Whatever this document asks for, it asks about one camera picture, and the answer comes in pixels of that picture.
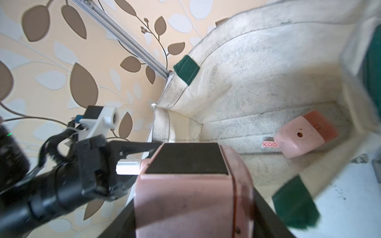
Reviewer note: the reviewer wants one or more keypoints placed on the cream floral tote bag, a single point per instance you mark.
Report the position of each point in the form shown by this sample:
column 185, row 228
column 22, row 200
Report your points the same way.
column 263, row 68

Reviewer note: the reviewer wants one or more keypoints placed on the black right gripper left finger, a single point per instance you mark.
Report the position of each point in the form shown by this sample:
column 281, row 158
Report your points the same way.
column 119, row 226

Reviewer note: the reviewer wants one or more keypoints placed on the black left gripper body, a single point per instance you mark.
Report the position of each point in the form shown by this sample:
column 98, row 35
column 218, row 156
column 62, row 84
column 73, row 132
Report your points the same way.
column 94, row 173

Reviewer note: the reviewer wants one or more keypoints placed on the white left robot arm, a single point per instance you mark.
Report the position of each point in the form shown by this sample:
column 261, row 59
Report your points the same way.
column 28, row 195

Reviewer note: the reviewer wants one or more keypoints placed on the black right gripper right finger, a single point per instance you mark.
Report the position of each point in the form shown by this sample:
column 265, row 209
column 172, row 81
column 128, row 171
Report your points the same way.
column 266, row 223

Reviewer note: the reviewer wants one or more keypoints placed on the pink pencil sharpener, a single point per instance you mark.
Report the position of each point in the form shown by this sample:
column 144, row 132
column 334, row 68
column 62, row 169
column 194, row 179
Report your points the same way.
column 190, row 190
column 303, row 134

